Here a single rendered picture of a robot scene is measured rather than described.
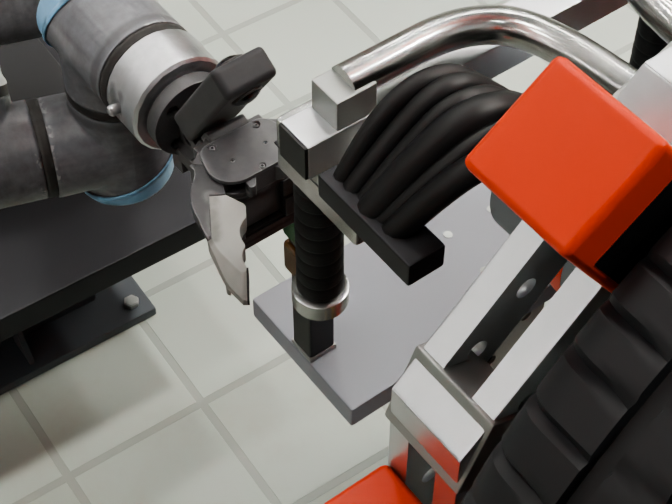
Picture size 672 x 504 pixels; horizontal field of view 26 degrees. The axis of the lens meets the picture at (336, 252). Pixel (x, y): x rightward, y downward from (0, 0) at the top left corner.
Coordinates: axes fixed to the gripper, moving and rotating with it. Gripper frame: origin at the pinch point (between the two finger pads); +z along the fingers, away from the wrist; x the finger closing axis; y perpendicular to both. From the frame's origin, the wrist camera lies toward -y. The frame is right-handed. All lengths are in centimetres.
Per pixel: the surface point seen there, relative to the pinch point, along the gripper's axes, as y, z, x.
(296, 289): 6.4, -2.7, 1.6
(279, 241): 83, -60, -34
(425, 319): 37.9, -11.8, -20.1
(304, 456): 83, -28, -16
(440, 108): -21.2, 9.1, -0.8
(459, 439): -14.0, 23.6, 9.2
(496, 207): -1.7, 5.0, -10.7
